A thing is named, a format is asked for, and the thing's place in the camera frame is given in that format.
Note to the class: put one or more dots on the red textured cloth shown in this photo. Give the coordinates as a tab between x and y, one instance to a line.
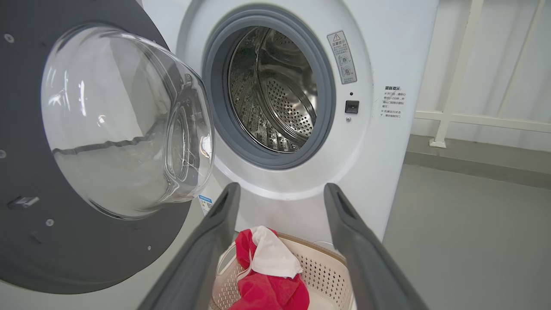
271	295

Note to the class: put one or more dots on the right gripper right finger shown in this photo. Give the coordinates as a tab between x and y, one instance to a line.
370	267

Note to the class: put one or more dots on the black glass washing machine door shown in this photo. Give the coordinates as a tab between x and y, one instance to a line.
26	129

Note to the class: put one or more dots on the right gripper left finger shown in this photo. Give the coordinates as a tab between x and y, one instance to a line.
198	262

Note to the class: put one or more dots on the cream perforated laundry basket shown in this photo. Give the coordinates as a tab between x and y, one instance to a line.
327	271

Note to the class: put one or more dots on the red and white garment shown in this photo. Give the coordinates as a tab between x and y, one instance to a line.
273	256

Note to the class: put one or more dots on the white washing machine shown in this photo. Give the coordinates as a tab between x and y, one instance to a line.
387	51

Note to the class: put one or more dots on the white metal railing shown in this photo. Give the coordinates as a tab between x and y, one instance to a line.
452	86

